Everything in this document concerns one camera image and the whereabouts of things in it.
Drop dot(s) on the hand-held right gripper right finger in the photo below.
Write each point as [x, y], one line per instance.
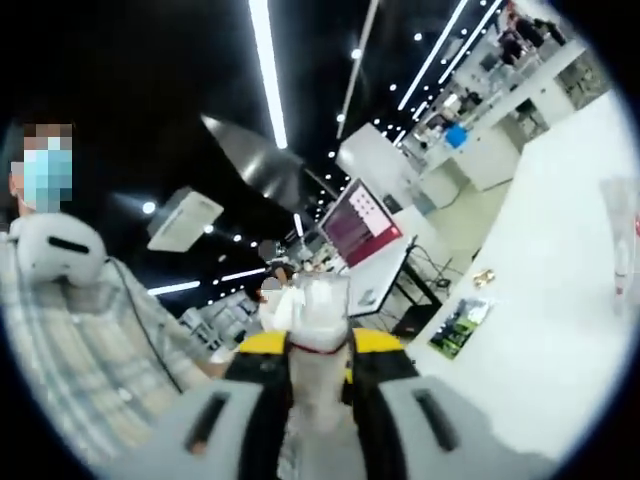
[380, 400]

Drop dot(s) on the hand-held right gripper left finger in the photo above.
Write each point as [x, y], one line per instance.
[255, 400]

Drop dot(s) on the white pump skincare bottle red collar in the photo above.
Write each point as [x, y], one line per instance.
[320, 380]

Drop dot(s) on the white skincare bottle red square label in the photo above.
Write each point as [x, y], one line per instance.
[617, 240]

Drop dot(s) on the green and dark pamphlet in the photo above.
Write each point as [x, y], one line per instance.
[460, 327]

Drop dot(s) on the gold foil packet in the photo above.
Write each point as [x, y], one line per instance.
[484, 278]

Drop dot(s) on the monitor with red screen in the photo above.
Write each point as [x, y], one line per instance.
[360, 225]

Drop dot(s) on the white ceiling air conditioner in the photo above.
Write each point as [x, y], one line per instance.
[185, 220]

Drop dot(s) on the silver ceiling hood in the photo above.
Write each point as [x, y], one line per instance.
[260, 155]

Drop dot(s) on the blue box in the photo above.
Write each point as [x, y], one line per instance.
[457, 136]

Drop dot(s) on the row of white counters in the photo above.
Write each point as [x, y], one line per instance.
[500, 135]

